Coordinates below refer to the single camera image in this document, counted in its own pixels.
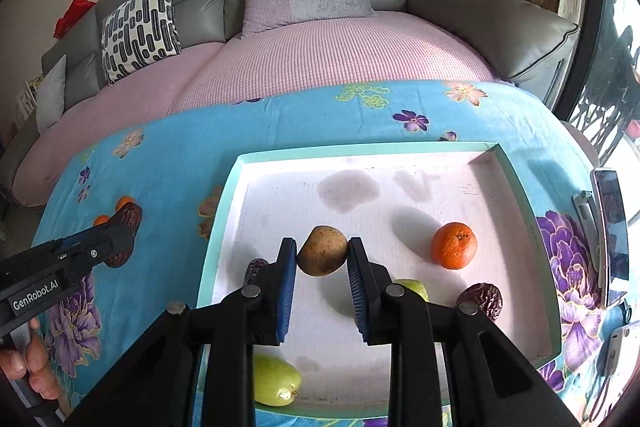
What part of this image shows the red bag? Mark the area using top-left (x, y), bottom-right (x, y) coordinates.
top-left (53, 0), bottom-right (96, 39)

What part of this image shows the person left hand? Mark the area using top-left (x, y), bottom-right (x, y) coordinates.
top-left (0, 317), bottom-right (62, 400)

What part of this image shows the dark red date front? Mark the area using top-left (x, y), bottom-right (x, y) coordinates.
top-left (243, 258), bottom-right (269, 286)

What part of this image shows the teal white cardboard tray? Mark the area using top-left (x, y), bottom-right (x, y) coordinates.
top-left (198, 142), bottom-right (561, 419)

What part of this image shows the white power bank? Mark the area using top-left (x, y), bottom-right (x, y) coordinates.
top-left (604, 321), bottom-right (639, 381)

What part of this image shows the dark red date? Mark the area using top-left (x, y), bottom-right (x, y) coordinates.
top-left (457, 283), bottom-right (503, 322)
top-left (243, 258), bottom-right (269, 286)
top-left (104, 202), bottom-right (143, 269)

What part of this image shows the large green jujube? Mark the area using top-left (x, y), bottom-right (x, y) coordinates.
top-left (253, 355), bottom-right (303, 407)

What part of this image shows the smartphone on stand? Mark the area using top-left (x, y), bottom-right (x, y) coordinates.
top-left (573, 168), bottom-right (630, 309)

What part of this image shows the orange mandarin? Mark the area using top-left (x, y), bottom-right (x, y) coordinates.
top-left (115, 196), bottom-right (136, 212)
top-left (431, 222), bottom-right (477, 270)
top-left (93, 215), bottom-right (110, 227)

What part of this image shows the grey leather sofa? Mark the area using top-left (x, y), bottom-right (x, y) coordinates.
top-left (0, 0), bottom-right (582, 193)

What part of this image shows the brown kiwi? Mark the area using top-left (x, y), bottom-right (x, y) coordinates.
top-left (296, 225), bottom-right (347, 277)

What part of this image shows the light grey pillow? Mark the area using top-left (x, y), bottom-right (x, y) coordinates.
top-left (36, 55), bottom-right (67, 133)

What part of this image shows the black white patterned pillow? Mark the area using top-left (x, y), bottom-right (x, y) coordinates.
top-left (101, 0), bottom-right (181, 84)

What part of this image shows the blue floral tablecloth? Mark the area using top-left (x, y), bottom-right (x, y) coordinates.
top-left (21, 80), bottom-right (620, 421)

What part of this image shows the pink sofa cover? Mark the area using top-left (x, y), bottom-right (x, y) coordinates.
top-left (1, 12), bottom-right (497, 207)

